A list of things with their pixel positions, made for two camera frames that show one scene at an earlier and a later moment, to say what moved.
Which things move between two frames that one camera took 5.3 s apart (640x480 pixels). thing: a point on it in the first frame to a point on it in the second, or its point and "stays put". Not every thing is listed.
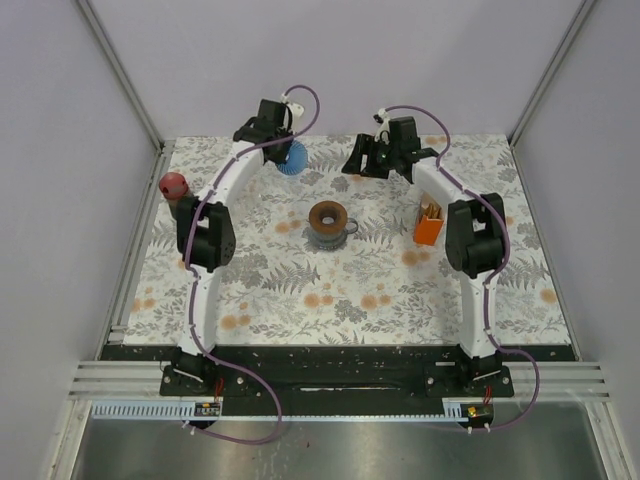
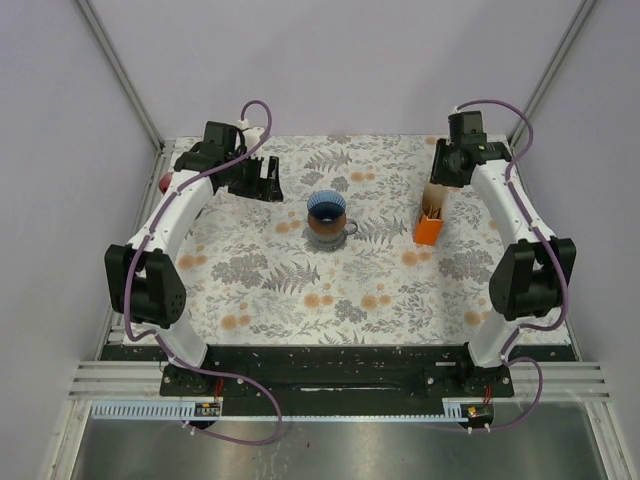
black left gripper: [280, 158] to [258, 188]
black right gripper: [364, 145] to [437, 175]
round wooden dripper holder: [326, 209] stays put
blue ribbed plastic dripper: [296, 160] to [326, 204]
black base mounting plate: [328, 381] stays put
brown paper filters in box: [430, 208] stays put
